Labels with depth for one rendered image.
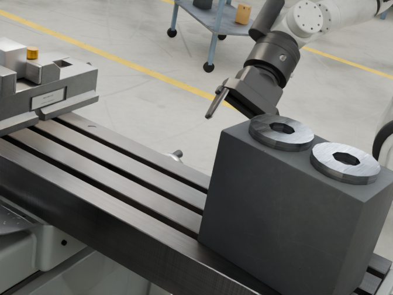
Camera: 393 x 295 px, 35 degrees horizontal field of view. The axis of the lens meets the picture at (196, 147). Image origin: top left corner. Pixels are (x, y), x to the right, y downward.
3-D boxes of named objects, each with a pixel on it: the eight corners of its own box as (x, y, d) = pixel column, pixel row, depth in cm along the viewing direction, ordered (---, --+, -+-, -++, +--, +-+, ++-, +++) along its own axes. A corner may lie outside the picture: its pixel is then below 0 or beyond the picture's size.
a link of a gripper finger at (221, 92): (206, 120, 109) (221, 93, 112) (214, 116, 106) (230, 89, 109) (199, 115, 109) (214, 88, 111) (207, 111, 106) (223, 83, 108)
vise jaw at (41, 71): (14, 59, 125) (15, 41, 123) (59, 79, 119) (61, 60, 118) (-9, 65, 120) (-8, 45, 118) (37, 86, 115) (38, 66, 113)
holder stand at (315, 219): (241, 214, 101) (269, 103, 92) (361, 284, 90) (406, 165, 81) (195, 240, 92) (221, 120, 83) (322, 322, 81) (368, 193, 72)
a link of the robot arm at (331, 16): (268, 57, 123) (317, 40, 129) (293, 42, 115) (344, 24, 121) (255, 27, 123) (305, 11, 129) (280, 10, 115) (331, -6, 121)
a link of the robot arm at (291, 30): (278, 80, 121) (300, 38, 125) (309, 63, 112) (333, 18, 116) (233, 44, 118) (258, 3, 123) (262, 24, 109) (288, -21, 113)
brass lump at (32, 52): (32, 54, 118) (33, 45, 117) (40, 58, 117) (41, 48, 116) (23, 56, 116) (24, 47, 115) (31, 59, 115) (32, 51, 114)
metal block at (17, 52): (3, 67, 118) (4, 36, 115) (25, 76, 116) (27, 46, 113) (-19, 72, 114) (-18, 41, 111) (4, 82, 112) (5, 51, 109)
